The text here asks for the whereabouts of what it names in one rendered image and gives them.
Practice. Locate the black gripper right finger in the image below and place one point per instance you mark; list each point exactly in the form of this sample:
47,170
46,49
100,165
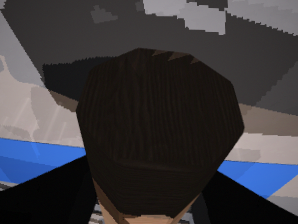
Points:
224,201

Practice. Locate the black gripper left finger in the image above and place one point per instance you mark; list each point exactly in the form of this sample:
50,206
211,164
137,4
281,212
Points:
64,195

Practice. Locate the blue flat strip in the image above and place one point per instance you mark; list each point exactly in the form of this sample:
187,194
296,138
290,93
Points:
20,161

